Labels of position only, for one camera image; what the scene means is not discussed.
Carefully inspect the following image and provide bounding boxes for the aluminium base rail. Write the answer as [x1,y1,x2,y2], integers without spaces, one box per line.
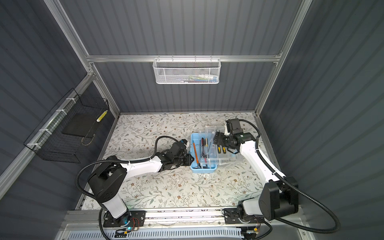
[61,206,307,230]

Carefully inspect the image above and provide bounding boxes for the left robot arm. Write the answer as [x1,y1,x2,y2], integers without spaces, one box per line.
[88,139,194,232]

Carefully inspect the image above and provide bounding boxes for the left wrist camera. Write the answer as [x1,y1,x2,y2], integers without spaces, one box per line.
[180,139,188,146]

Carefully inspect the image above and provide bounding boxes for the items in white basket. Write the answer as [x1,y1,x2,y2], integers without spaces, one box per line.
[179,74,219,84]

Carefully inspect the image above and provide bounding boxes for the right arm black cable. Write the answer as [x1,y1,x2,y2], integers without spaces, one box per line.
[238,119,341,235]

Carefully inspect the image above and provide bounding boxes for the black wire basket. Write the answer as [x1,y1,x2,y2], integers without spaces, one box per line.
[24,92,111,164]

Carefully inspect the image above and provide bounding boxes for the yellow black small screwdriver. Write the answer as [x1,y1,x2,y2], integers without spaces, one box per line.
[217,146,227,154]

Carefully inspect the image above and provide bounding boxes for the white perforated front panel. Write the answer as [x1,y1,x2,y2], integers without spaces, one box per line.
[67,227,245,240]

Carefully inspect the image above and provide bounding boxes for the black pad in basket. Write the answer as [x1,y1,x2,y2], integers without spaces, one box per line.
[62,114,101,139]

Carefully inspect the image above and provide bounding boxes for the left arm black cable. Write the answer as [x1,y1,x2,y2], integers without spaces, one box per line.
[74,135,181,200]

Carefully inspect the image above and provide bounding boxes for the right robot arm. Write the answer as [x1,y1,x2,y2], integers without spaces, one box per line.
[214,119,299,221]

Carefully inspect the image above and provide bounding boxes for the orange handled hex key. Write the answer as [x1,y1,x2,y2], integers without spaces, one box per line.
[193,142,201,169]

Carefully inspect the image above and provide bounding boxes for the yellow green marker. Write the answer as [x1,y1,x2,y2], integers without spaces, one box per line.
[96,110,108,123]

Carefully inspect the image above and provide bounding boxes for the white wire mesh basket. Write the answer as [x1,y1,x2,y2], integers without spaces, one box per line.
[153,60,222,85]

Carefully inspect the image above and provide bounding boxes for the light blue plastic toolbox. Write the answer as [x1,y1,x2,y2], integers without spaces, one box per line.
[190,126,244,174]

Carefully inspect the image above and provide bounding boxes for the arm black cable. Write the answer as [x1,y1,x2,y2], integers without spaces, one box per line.
[238,119,341,235]
[74,135,181,200]

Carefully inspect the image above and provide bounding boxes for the large black hex key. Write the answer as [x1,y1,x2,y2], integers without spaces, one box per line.
[200,143,204,169]

